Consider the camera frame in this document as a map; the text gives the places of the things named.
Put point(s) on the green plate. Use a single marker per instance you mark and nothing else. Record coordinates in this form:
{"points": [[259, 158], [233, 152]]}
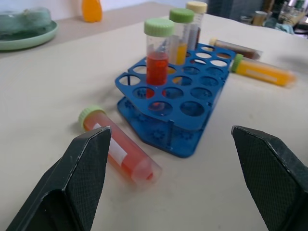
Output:
{"points": [[29, 38]]}

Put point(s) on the brown liquid cream-capped tube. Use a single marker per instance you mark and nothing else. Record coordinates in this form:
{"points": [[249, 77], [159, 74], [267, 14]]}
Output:
{"points": [[237, 49], [196, 24]]}

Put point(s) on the red liquid green-capped tube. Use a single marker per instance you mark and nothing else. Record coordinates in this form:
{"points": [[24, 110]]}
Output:
{"points": [[125, 149], [157, 55]]}

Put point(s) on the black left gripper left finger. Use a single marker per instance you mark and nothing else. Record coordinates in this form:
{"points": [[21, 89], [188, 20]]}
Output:
{"points": [[72, 183]]}

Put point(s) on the brown glass jar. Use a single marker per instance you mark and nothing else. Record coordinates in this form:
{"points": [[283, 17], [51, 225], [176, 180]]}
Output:
{"points": [[259, 18]]}

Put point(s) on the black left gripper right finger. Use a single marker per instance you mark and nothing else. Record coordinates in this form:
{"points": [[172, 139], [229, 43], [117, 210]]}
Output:
{"points": [[272, 178]]}

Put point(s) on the clear glass jar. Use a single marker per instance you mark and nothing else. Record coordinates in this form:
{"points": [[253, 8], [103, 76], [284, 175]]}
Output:
{"points": [[290, 13]]}

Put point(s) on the blue test tube rack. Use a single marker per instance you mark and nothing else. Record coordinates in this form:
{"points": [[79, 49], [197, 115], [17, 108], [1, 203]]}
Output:
{"points": [[173, 101]]}

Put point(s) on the orange liquid green-capped tube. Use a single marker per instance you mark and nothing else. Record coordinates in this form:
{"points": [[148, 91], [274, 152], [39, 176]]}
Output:
{"points": [[262, 73], [181, 36]]}

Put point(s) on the orange bottle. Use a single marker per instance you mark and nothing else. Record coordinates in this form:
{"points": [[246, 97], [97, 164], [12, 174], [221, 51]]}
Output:
{"points": [[92, 10]]}

